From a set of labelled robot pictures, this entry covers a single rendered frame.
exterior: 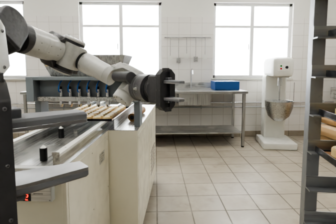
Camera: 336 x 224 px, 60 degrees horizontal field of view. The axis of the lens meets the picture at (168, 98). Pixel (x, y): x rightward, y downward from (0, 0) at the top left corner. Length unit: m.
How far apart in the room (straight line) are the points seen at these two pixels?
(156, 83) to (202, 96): 3.74
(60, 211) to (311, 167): 0.99
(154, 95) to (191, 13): 4.41
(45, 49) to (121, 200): 1.32
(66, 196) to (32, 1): 4.57
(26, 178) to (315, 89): 0.66
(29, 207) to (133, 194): 0.80
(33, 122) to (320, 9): 0.68
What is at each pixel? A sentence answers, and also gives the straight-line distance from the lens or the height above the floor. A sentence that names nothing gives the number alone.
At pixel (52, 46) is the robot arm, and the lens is 1.01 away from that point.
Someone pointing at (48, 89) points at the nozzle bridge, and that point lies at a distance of 2.11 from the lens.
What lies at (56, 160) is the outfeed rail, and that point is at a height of 0.87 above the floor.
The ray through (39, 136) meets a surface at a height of 0.87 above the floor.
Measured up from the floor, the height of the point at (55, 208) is 0.66.
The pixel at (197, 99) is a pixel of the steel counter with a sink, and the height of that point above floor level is 0.75.
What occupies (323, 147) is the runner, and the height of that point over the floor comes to 1.05.
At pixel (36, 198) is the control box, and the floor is 0.71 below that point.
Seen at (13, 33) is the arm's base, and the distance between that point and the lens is 0.85.
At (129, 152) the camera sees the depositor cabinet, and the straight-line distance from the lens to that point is 1.93.
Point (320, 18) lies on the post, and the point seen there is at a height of 1.35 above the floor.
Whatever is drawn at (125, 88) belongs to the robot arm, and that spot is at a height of 1.17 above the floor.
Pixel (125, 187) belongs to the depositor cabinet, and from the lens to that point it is 2.02.
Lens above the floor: 1.24
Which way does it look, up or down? 6 degrees down
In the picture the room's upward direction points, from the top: straight up
